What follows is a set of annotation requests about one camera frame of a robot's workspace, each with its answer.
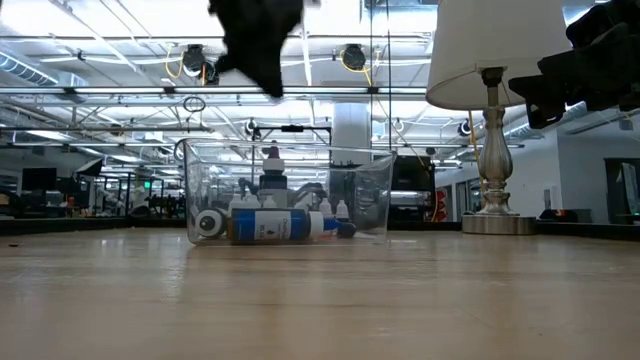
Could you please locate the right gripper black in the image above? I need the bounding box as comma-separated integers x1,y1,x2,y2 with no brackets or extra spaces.
508,20,640,130

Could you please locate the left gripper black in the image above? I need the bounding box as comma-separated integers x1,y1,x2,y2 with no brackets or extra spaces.
208,0,305,99

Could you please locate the large purple food coloring bottle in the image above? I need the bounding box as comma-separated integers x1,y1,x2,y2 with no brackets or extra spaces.
258,141,290,210

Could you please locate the large blue food coloring bottle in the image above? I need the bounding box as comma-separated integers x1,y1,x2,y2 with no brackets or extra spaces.
227,207,346,245

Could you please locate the large black food coloring bottle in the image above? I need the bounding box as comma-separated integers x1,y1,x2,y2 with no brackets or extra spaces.
193,207,230,240

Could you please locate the clear plastic bin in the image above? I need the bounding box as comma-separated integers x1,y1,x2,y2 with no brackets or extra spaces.
174,138,397,246

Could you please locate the white shade silver table lamp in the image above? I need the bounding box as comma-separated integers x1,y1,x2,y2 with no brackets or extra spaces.
425,0,572,236

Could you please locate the dark glass door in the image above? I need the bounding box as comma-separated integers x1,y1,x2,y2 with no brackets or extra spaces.
604,158,640,225

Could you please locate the black bag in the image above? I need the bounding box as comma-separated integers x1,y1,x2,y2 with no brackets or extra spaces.
539,208,594,224

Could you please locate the black flat screen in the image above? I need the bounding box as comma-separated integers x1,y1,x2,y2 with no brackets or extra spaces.
390,155,436,194

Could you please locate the black ceiling cord reel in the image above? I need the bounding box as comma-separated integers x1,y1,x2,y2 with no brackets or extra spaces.
180,43,221,86
341,43,369,73

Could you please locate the black coiled cable loop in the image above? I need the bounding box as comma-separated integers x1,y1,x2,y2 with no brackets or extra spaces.
182,95,207,114

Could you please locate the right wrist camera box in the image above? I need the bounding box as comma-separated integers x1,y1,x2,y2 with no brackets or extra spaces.
565,0,640,49

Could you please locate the black aluminium station frame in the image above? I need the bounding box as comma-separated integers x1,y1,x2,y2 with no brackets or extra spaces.
0,218,640,242

